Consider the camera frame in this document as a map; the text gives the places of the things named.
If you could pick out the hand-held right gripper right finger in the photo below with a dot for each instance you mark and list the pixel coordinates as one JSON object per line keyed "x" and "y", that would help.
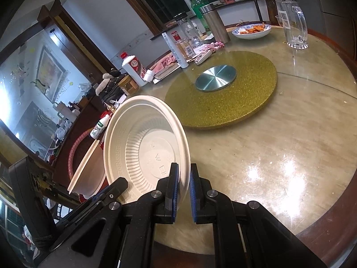
{"x": 193, "y": 201}

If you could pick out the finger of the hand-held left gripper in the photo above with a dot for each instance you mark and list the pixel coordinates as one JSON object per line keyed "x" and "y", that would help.
{"x": 111, "y": 191}

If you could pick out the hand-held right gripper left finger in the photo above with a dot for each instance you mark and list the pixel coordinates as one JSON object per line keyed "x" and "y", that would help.
{"x": 174, "y": 198}

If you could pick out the large beige plastic bowl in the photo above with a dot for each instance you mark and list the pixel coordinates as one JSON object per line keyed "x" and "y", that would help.
{"x": 92, "y": 173}

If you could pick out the small beige plastic bowl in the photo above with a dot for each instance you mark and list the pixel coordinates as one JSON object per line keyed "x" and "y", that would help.
{"x": 139, "y": 134}

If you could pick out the white green milk bottle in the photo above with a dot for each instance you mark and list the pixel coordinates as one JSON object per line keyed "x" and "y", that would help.
{"x": 100, "y": 127}

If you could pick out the small gold bottle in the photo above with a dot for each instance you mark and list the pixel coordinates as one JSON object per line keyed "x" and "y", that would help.
{"x": 113, "y": 106}

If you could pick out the dark wooden sideboard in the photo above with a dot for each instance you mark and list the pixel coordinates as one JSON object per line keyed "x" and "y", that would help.
{"x": 86, "y": 109}

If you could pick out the black quilted fur-lined boot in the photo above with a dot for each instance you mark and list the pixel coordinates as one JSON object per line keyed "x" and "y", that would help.
{"x": 111, "y": 88}

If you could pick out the small white cup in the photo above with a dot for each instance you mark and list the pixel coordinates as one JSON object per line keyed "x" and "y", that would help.
{"x": 149, "y": 76}

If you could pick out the white liquor bottle red cap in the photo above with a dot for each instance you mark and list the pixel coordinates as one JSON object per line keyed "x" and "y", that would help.
{"x": 134, "y": 68}

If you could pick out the gold glitter turntable base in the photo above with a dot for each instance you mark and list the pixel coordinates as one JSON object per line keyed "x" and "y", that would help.
{"x": 251, "y": 89}

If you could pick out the pink flat package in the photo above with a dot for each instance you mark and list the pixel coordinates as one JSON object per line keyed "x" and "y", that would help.
{"x": 164, "y": 62}

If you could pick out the small patterned card box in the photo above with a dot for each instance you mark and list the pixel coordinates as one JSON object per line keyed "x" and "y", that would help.
{"x": 203, "y": 57}

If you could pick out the pink candy bag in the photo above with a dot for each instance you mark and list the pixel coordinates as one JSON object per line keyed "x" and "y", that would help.
{"x": 214, "y": 46}

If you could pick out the clear bottle black lid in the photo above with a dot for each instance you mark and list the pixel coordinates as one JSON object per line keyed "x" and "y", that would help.
{"x": 189, "y": 33}

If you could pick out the blue white patterned plate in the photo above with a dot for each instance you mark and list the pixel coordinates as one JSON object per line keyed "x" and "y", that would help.
{"x": 251, "y": 35}

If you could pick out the stainless steel thermos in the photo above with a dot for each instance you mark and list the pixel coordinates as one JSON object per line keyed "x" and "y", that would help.
{"x": 214, "y": 22}

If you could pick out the orange fried food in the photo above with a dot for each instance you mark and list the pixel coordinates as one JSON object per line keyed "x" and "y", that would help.
{"x": 252, "y": 30}

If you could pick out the green plastic bottle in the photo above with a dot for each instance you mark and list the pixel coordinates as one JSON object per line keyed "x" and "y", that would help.
{"x": 196, "y": 2}

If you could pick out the small clear plastic cup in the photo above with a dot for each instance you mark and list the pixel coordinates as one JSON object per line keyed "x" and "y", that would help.
{"x": 277, "y": 19}

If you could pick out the clear glass mug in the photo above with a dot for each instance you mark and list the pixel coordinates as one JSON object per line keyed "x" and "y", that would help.
{"x": 292, "y": 19}

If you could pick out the dark wooden chair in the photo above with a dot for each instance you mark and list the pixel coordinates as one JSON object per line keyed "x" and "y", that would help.
{"x": 272, "y": 2}

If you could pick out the framed wall painting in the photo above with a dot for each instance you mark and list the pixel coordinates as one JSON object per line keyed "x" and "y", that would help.
{"x": 48, "y": 72}

